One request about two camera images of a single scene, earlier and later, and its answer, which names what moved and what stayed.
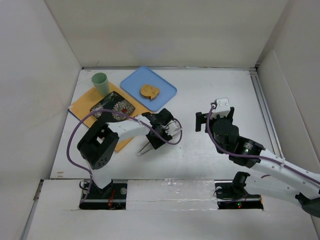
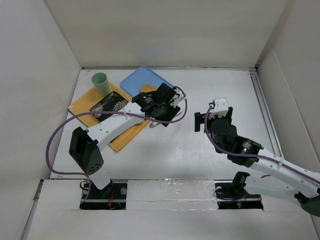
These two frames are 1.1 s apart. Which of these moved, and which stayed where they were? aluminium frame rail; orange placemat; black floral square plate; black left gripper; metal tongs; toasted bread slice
Moved: black left gripper; metal tongs
Stayed: orange placemat; black floral square plate; toasted bread slice; aluminium frame rail
